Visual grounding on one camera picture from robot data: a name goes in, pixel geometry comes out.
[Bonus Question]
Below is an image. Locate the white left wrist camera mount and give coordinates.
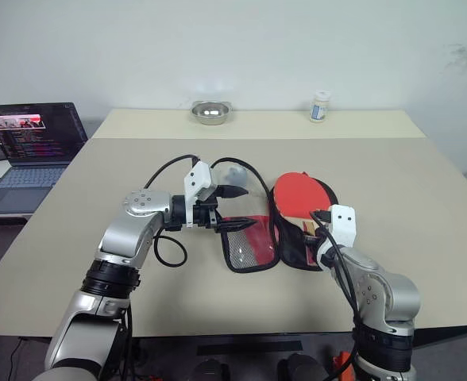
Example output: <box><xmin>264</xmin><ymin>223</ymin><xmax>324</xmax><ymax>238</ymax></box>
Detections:
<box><xmin>183</xmin><ymin>160</ymin><xmax>212</xmax><ymax>229</ymax></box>

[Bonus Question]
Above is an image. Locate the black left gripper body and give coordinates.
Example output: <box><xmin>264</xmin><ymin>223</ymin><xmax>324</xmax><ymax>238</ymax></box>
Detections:
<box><xmin>192</xmin><ymin>197</ymin><xmax>223</xmax><ymax>234</ymax></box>

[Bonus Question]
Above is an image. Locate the red table tennis paddle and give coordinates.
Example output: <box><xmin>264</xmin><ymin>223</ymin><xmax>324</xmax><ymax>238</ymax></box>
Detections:
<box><xmin>274</xmin><ymin>171</ymin><xmax>337</xmax><ymax>256</ymax></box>

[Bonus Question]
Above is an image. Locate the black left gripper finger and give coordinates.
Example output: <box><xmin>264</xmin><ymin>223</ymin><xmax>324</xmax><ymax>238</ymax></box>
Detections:
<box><xmin>218</xmin><ymin>216</ymin><xmax>259</xmax><ymax>234</ymax></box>
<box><xmin>216</xmin><ymin>183</ymin><xmax>250</xmax><ymax>201</ymax></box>

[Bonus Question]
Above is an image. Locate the stainless steel bowl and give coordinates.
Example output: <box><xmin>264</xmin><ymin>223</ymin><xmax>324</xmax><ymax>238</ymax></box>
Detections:
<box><xmin>189</xmin><ymin>99</ymin><xmax>235</xmax><ymax>127</ymax></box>

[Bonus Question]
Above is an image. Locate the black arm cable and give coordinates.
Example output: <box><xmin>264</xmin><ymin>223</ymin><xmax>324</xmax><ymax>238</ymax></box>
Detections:
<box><xmin>310</xmin><ymin>207</ymin><xmax>365</xmax><ymax>381</ymax></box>
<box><xmin>143</xmin><ymin>155</ymin><xmax>199</xmax><ymax>267</ymax></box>

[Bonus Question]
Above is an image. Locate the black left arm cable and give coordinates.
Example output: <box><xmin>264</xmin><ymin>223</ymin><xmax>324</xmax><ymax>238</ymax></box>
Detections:
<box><xmin>143</xmin><ymin>155</ymin><xmax>199</xmax><ymax>267</ymax></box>

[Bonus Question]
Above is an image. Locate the open blue-grey laptop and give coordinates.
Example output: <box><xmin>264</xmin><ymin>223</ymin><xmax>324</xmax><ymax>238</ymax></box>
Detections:
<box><xmin>0</xmin><ymin>102</ymin><xmax>89</xmax><ymax>216</ymax></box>

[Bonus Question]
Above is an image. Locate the dark rounded shape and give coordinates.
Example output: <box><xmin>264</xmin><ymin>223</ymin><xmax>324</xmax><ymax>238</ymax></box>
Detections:
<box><xmin>192</xmin><ymin>356</ymin><xmax>231</xmax><ymax>381</ymax></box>
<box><xmin>276</xmin><ymin>352</ymin><xmax>326</xmax><ymax>381</ymax></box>

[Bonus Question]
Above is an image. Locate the black paddle case clear cover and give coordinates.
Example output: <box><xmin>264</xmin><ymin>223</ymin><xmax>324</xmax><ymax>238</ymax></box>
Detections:
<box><xmin>210</xmin><ymin>157</ymin><xmax>341</xmax><ymax>275</ymax></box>

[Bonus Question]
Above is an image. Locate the orange object under table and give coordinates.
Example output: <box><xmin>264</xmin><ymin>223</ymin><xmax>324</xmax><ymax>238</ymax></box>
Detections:
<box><xmin>331</xmin><ymin>350</ymin><xmax>356</xmax><ymax>381</ymax></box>

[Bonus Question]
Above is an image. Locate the small white plastic bottle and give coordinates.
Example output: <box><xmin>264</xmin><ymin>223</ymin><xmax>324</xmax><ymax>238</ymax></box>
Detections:
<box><xmin>309</xmin><ymin>90</ymin><xmax>332</xmax><ymax>124</ymax></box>

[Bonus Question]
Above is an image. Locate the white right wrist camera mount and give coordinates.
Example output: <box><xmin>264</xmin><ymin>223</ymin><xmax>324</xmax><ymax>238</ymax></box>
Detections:
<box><xmin>316</xmin><ymin>204</ymin><xmax>357</xmax><ymax>248</ymax></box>

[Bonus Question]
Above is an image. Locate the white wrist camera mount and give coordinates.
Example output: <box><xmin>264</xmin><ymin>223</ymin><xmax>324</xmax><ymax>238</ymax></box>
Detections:
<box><xmin>316</xmin><ymin>204</ymin><xmax>357</xmax><ymax>248</ymax></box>
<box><xmin>183</xmin><ymin>160</ymin><xmax>212</xmax><ymax>229</ymax></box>

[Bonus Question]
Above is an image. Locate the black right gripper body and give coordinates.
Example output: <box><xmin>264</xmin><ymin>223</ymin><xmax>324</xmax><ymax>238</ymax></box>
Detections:
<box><xmin>315</xmin><ymin>224</ymin><xmax>330</xmax><ymax>249</ymax></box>

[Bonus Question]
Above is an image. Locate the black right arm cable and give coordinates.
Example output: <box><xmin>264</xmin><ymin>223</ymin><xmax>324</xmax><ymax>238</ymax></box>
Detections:
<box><xmin>310</xmin><ymin>207</ymin><xmax>365</xmax><ymax>381</ymax></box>

